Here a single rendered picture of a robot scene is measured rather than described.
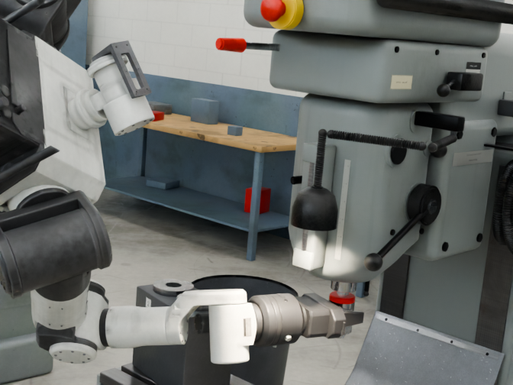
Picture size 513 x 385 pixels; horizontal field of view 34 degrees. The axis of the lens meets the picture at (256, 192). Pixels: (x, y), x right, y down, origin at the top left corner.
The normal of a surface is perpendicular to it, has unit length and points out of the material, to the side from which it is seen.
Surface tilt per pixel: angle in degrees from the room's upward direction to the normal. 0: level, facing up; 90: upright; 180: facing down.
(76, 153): 59
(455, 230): 90
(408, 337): 63
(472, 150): 90
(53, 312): 138
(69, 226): 38
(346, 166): 90
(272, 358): 94
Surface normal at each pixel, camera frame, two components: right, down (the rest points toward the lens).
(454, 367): -0.55, -0.36
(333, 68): -0.67, 0.09
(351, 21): -0.07, 0.33
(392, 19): 0.74, 0.19
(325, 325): 0.49, 0.21
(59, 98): 0.85, -0.39
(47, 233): 0.12, -0.65
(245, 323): 0.50, -0.07
